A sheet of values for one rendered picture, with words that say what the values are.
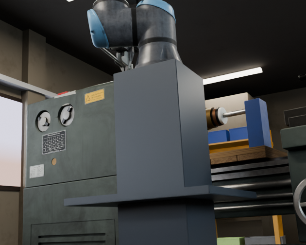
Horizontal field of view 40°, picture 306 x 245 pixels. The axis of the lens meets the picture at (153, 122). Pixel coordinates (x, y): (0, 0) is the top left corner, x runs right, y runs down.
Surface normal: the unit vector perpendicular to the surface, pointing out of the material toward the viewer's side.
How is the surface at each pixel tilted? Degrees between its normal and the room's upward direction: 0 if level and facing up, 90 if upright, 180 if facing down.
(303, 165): 90
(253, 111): 90
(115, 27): 117
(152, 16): 90
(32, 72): 90
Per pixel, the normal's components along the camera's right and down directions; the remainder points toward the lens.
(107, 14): -0.05, -0.41
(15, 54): 0.88, -0.16
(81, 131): -0.57, -0.16
